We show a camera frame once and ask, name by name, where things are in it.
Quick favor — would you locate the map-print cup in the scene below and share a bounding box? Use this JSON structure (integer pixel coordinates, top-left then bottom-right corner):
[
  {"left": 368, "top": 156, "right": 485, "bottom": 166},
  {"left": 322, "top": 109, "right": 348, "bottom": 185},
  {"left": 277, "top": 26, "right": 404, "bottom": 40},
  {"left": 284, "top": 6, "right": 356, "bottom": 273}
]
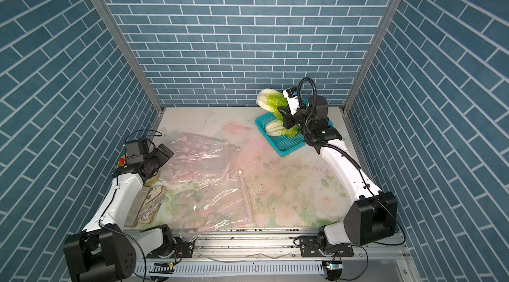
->
[{"left": 137, "top": 185, "right": 166, "bottom": 224}]

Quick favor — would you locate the zip-top bag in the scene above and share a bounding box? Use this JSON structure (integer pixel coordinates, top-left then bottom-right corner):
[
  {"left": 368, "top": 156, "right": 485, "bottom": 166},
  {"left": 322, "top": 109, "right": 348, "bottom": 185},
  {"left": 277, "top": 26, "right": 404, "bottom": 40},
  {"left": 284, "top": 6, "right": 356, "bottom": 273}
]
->
[
  {"left": 153, "top": 171, "right": 253, "bottom": 233},
  {"left": 155, "top": 191, "right": 252, "bottom": 241},
  {"left": 159, "top": 131, "right": 239, "bottom": 183}
]

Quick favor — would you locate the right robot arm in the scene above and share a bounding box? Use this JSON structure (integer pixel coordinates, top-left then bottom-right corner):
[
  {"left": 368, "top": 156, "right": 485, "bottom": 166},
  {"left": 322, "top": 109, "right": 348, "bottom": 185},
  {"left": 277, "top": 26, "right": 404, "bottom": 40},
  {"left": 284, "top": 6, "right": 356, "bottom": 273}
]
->
[{"left": 278, "top": 89, "right": 400, "bottom": 255}]

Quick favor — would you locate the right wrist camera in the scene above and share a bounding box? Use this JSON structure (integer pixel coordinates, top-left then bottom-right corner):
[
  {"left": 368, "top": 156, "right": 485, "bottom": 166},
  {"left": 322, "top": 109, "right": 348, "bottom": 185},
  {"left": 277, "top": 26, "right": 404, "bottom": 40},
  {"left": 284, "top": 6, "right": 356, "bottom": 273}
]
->
[{"left": 282, "top": 86, "right": 302, "bottom": 115}]

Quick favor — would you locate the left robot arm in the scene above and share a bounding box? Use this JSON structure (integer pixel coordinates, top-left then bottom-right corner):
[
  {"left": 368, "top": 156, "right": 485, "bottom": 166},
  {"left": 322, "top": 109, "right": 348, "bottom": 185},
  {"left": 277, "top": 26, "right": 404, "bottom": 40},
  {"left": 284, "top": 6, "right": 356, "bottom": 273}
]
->
[{"left": 63, "top": 139, "right": 176, "bottom": 281}]

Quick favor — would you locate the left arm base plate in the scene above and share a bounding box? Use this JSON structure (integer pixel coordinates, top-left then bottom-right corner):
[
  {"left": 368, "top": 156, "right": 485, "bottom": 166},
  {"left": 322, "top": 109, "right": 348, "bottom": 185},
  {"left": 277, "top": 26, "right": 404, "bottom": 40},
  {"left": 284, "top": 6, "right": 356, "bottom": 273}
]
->
[{"left": 147, "top": 237, "right": 195, "bottom": 260}]

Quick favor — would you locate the yellow pen cup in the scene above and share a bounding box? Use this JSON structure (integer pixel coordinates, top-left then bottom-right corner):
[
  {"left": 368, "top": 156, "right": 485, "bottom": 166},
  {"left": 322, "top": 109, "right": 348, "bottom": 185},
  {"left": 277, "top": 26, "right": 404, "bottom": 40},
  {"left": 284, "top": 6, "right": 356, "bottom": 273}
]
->
[{"left": 117, "top": 157, "right": 157, "bottom": 184}]

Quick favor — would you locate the chinese cabbage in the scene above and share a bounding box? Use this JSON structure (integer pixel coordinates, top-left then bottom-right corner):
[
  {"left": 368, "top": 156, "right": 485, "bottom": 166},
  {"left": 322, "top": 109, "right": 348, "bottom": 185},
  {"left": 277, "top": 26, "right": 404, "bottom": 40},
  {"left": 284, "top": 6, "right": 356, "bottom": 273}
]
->
[
  {"left": 265, "top": 120, "right": 300, "bottom": 137},
  {"left": 257, "top": 88, "right": 288, "bottom": 121}
]

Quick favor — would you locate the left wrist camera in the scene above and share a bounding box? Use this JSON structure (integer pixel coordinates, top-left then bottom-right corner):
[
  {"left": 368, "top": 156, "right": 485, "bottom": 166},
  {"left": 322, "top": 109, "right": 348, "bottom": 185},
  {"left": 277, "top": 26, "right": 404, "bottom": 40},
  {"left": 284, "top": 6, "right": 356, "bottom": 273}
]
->
[{"left": 125, "top": 139, "right": 149, "bottom": 165}]

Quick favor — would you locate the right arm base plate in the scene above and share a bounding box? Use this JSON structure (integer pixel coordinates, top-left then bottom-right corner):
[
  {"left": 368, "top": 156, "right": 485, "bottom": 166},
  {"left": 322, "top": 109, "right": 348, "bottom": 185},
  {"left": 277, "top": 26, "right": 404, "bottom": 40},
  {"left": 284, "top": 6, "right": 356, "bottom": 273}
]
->
[{"left": 293, "top": 232, "right": 354, "bottom": 258}]

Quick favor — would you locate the teal plastic basket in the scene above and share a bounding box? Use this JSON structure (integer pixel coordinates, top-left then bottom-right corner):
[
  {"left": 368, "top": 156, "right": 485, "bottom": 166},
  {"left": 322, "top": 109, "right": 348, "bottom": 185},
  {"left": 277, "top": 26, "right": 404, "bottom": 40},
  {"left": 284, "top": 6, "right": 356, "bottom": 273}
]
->
[{"left": 255, "top": 96, "right": 341, "bottom": 157}]

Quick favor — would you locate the aluminium mounting rail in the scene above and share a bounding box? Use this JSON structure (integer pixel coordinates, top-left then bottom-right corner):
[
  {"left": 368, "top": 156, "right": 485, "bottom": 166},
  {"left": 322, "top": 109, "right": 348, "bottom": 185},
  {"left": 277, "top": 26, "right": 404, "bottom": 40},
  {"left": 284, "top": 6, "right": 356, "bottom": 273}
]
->
[{"left": 183, "top": 227, "right": 410, "bottom": 263}]

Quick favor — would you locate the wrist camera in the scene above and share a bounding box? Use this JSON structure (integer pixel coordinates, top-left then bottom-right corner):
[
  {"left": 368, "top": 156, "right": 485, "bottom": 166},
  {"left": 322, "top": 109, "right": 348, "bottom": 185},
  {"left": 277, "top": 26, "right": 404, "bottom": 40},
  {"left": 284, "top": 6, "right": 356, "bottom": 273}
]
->
[
  {"left": 125, "top": 139, "right": 149, "bottom": 165},
  {"left": 282, "top": 86, "right": 302, "bottom": 115}
]

